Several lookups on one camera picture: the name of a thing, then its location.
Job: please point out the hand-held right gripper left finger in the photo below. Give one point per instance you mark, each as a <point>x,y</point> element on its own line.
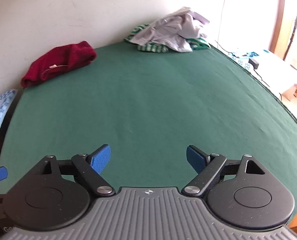
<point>102,158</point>

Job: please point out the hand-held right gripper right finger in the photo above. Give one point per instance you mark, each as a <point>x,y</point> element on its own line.
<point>194,158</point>

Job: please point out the white shirt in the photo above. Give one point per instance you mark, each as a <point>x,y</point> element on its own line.
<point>168,30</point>

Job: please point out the red knitted sweater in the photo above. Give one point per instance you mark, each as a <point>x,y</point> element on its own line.
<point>63,57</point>

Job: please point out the black power adapter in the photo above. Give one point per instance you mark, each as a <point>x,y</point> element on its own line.
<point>254,63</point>

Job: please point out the blue patterned bag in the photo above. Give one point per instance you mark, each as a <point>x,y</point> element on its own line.
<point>249,55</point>

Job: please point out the cardboard box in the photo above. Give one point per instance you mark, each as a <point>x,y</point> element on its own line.
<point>293,92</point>

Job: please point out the green striped shirt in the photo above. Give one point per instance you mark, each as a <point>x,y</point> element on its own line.
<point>151,48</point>

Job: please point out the white side table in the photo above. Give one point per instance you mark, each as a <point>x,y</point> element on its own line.
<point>281,72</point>

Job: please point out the dark bed frame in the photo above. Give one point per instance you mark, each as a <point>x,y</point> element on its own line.
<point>7,130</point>

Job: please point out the wooden door frame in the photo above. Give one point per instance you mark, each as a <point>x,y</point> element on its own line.
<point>278,17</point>

